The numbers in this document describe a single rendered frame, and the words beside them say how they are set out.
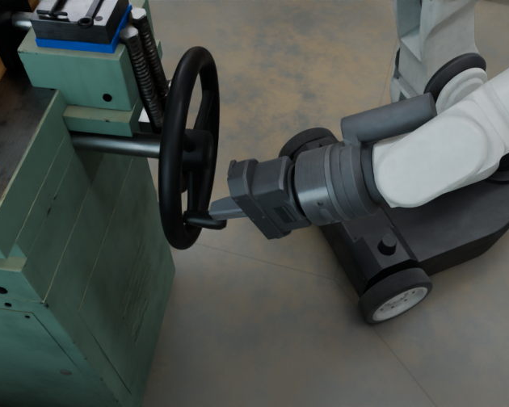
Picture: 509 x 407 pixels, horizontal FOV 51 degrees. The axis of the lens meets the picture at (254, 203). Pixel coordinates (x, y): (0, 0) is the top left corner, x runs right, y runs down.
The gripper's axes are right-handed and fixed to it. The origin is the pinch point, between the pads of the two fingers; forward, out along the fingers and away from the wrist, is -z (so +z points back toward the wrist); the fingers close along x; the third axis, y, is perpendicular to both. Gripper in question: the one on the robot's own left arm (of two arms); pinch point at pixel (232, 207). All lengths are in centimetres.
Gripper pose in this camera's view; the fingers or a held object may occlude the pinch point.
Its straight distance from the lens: 67.4
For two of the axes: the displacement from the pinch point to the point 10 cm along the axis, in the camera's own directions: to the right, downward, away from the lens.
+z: 8.6, -1.9, -4.8
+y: -1.5, 7.9, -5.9
